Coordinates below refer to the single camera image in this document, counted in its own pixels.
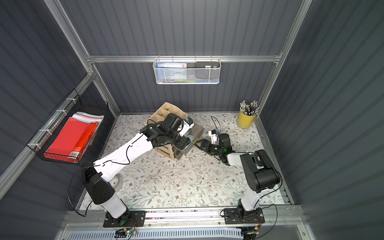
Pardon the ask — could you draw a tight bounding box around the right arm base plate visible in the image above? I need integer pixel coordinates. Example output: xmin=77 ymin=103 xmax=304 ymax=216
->
xmin=220 ymin=208 xmax=265 ymax=225

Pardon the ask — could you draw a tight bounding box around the black wire side basket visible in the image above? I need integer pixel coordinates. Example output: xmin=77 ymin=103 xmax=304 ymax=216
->
xmin=27 ymin=91 xmax=109 ymax=165

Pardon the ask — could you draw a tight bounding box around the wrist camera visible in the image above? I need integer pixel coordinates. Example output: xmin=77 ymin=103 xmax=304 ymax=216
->
xmin=179 ymin=117 xmax=194 ymax=137
xmin=208 ymin=130 xmax=219 ymax=145

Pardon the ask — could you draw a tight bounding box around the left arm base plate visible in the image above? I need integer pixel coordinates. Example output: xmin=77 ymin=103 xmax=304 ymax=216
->
xmin=103 ymin=210 xmax=146 ymax=228

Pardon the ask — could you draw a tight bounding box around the blue white box in basket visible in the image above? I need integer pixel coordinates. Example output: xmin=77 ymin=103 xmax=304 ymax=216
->
xmin=154 ymin=63 xmax=188 ymax=82

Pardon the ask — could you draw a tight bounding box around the red folder stack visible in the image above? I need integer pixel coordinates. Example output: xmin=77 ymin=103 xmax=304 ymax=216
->
xmin=44 ymin=117 xmax=99 ymax=163

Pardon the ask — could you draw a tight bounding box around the light blue computer mouse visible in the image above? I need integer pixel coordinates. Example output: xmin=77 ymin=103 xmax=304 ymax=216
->
xmin=186 ymin=135 xmax=196 ymax=144

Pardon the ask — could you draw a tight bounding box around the black device in basket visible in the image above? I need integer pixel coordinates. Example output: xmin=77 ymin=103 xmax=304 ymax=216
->
xmin=196 ymin=62 xmax=221 ymax=69

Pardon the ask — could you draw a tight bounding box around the yellow pencil cup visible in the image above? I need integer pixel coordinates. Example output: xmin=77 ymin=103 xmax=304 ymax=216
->
xmin=238 ymin=111 xmax=256 ymax=129

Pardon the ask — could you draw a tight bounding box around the grey drawer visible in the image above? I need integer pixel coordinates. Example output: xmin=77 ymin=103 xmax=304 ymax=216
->
xmin=182 ymin=124 xmax=204 ymax=155

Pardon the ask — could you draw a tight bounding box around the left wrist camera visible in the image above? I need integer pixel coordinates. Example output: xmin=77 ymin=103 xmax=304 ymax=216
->
xmin=179 ymin=117 xmax=194 ymax=137

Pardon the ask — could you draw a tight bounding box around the beige drawer organizer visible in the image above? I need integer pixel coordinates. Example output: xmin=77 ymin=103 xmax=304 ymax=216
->
xmin=147 ymin=102 xmax=204 ymax=160

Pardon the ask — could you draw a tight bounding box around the white mesh wall basket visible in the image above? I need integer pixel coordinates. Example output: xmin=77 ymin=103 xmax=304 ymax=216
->
xmin=153 ymin=58 xmax=222 ymax=85

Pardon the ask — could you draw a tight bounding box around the small green circuit board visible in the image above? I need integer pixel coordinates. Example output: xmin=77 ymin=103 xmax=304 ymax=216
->
xmin=114 ymin=229 xmax=137 ymax=240

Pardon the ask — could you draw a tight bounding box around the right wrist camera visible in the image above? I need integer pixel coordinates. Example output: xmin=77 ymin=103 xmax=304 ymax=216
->
xmin=208 ymin=130 xmax=219 ymax=145

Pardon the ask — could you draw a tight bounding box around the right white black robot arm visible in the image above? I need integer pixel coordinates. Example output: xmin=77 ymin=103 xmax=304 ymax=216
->
xmin=195 ymin=134 xmax=282 ymax=222

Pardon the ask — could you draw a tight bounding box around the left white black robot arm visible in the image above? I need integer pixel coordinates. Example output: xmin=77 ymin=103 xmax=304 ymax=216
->
xmin=81 ymin=113 xmax=194 ymax=219

